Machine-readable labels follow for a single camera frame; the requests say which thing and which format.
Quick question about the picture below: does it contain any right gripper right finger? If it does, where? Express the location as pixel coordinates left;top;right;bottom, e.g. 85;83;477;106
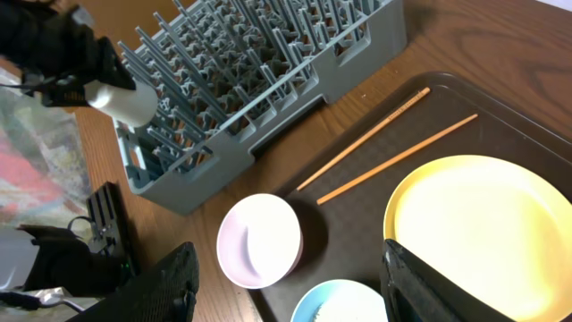
380;239;509;321

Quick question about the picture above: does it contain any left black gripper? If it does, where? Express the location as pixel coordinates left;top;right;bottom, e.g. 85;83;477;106
1;0;136;107

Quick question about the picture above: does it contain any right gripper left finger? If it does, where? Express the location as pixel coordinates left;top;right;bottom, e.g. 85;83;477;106
69;241;199;322

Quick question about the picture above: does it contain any light blue bowl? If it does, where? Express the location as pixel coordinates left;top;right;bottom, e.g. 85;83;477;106
290;279;389;322

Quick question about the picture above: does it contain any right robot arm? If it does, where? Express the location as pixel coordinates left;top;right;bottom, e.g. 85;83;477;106
1;225;506;321

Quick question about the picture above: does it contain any yellow plate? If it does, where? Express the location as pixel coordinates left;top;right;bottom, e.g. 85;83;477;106
383;155;571;321

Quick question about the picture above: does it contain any pink bowl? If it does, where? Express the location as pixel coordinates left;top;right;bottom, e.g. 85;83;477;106
216;193;304;289

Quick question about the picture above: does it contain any dark brown serving tray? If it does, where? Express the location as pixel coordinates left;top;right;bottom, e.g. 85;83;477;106
250;72;571;321

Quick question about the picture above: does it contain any right wooden chopstick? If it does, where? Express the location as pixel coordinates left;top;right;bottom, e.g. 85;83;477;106
316;114;478;206

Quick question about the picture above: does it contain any wooden chopstick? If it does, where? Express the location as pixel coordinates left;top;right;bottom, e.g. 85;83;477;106
316;114;478;206
296;87;431;191

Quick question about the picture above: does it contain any grey plastic dish rack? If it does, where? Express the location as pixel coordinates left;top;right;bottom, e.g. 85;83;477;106
115;0;408;215

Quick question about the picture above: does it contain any left wooden chopstick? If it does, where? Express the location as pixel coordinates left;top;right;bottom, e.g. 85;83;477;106
296;87;431;191

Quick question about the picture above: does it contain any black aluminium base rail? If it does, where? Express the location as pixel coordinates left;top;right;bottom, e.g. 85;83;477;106
86;182;140;275

